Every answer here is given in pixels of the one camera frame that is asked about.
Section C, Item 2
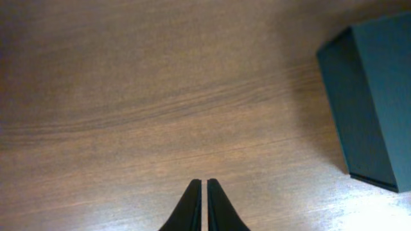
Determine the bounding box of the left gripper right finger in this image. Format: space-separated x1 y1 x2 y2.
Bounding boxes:
207 178 250 231

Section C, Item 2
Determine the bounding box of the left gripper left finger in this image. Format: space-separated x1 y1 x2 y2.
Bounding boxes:
159 179 202 231

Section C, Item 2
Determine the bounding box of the dark green box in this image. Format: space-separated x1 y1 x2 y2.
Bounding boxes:
317 12 410 193

